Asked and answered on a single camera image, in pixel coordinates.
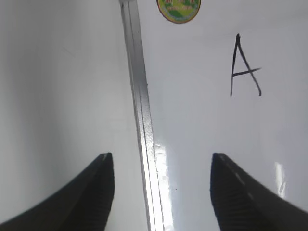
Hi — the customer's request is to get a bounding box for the round green magnet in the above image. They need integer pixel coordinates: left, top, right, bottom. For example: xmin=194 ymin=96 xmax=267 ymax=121
xmin=156 ymin=0 xmax=201 ymax=24

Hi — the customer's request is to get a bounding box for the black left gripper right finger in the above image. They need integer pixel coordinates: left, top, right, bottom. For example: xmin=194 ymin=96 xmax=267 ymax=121
xmin=210 ymin=153 xmax=308 ymax=231

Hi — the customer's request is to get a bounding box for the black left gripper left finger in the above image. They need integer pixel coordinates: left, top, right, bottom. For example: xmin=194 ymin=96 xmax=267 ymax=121
xmin=0 ymin=153 xmax=114 ymax=231

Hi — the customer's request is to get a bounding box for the aluminium framed whiteboard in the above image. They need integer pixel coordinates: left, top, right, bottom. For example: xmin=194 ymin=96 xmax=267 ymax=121
xmin=120 ymin=0 xmax=308 ymax=231

